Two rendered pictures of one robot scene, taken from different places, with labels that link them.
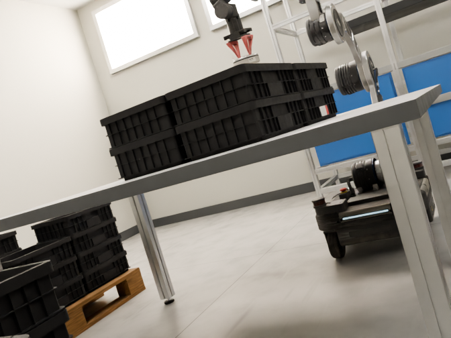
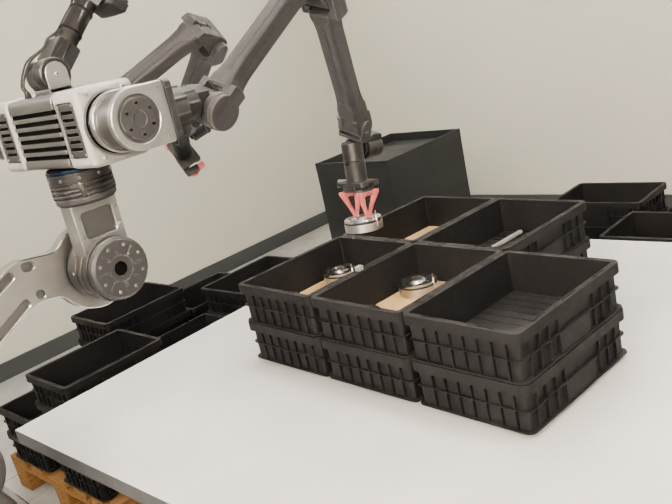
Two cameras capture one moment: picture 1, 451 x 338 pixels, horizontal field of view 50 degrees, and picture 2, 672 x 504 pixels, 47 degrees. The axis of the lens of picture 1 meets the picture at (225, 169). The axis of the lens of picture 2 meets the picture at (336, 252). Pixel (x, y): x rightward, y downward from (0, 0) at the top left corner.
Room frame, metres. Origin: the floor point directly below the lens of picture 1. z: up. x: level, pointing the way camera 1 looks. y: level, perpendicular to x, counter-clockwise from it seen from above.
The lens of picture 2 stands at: (3.87, 0.36, 1.55)
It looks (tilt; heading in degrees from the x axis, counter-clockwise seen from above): 17 degrees down; 199
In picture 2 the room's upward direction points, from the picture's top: 13 degrees counter-clockwise
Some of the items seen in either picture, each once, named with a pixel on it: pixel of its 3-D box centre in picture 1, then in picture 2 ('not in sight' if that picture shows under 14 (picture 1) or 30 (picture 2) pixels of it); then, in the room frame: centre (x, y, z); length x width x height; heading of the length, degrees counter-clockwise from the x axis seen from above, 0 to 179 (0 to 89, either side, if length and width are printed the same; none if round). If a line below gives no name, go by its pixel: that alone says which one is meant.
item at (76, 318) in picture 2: not in sight; (141, 348); (1.16, -1.52, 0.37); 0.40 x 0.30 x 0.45; 153
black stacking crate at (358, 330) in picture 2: not in sight; (411, 297); (2.13, -0.06, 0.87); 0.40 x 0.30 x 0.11; 149
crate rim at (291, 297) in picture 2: (278, 78); (326, 267); (1.97, -0.32, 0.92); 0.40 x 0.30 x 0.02; 149
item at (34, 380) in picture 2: not in sight; (111, 411); (1.70, -1.35, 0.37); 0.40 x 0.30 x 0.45; 153
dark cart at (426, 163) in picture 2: not in sight; (403, 232); (0.18, -0.51, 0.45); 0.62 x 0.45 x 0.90; 153
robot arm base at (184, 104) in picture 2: not in sight; (174, 107); (2.45, -0.39, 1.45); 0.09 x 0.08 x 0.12; 63
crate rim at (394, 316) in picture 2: not in sight; (408, 278); (2.13, -0.06, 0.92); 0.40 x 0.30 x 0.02; 149
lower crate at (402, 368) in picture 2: not in sight; (419, 336); (2.13, -0.06, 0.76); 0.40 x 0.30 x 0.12; 149
